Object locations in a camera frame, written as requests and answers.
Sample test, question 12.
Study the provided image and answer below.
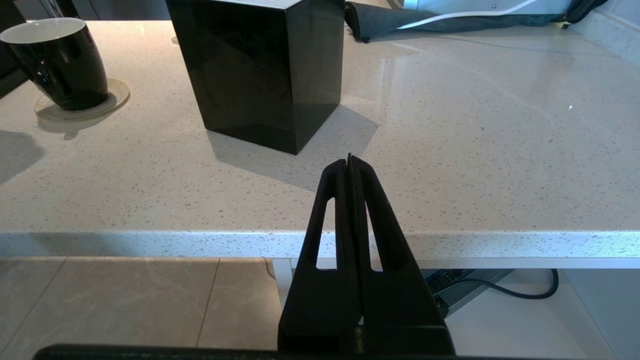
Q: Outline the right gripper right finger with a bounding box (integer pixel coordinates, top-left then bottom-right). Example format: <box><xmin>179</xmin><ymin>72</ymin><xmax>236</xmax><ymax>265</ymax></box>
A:
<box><xmin>350</xmin><ymin>155</ymin><xmax>449</xmax><ymax>329</ymax></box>

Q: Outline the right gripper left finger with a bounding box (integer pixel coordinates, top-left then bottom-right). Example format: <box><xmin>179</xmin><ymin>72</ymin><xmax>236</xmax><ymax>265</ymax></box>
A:
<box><xmin>277</xmin><ymin>159</ymin><xmax>362</xmax><ymax>351</ymax></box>

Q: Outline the black power strip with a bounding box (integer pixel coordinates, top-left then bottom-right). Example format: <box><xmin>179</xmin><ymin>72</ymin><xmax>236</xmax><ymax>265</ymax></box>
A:
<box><xmin>420</xmin><ymin>269</ymin><xmax>516</xmax><ymax>318</ymax></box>

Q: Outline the black tissue box white lid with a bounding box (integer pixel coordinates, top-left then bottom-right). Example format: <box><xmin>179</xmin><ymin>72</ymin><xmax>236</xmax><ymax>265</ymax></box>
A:
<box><xmin>166</xmin><ymin>0</ymin><xmax>346</xmax><ymax>156</ymax></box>

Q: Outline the dark gray cloth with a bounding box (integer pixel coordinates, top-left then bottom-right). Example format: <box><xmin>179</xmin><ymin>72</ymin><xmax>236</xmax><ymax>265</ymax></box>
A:
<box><xmin>345</xmin><ymin>1</ymin><xmax>571</xmax><ymax>43</ymax></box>

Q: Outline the round translucent coaster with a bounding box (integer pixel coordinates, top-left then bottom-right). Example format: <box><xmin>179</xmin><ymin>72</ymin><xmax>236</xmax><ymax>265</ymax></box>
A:
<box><xmin>34</xmin><ymin>77</ymin><xmax>131</xmax><ymax>122</ymax></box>

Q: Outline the black mug white inside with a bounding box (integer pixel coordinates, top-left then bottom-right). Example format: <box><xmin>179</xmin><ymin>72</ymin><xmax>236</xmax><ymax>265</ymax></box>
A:
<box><xmin>0</xmin><ymin>17</ymin><xmax>110</xmax><ymax>112</ymax></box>

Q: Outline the black floor cable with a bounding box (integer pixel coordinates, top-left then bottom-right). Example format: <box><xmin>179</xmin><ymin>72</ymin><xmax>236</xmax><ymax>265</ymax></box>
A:
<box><xmin>460</xmin><ymin>269</ymin><xmax>560</xmax><ymax>301</ymax></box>

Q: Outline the white power cable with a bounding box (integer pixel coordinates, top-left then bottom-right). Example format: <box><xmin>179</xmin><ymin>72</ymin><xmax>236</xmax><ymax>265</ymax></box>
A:
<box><xmin>397</xmin><ymin>0</ymin><xmax>536</xmax><ymax>29</ymax></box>

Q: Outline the black power cable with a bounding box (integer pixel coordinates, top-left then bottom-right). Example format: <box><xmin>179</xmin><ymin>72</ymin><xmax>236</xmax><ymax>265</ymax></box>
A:
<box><xmin>560</xmin><ymin>0</ymin><xmax>608</xmax><ymax>30</ymax></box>

